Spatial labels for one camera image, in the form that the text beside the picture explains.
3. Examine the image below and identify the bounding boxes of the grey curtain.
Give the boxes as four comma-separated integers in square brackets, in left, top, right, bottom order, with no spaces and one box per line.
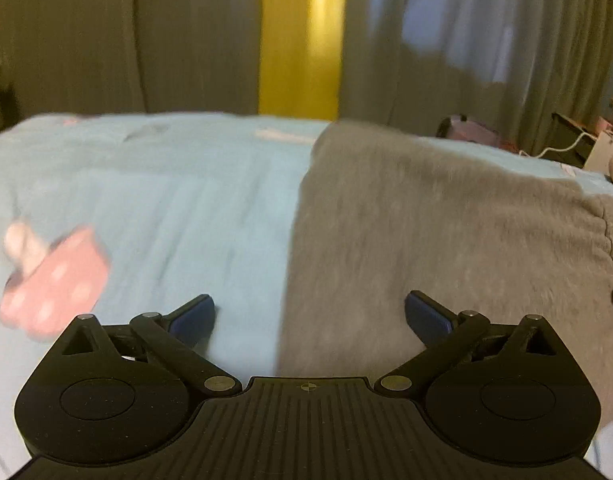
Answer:
[0,0,613,151]

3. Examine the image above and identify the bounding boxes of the pink item beside bed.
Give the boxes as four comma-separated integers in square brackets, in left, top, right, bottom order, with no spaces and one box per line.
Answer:
[436,114,501,148]

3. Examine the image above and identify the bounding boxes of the grey sweatpants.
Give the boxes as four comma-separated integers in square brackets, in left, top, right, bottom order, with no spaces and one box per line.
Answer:
[276,122,613,422]

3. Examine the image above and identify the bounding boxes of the dark bedside table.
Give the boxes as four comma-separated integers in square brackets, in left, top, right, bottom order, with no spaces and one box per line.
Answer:
[541,113,596,169]

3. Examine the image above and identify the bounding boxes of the white charging cable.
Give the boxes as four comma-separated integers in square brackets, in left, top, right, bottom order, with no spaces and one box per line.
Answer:
[517,130,595,158]

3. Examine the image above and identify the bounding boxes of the yellow curtain strip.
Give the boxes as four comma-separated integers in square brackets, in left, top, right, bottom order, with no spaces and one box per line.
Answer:
[259,0,346,120]

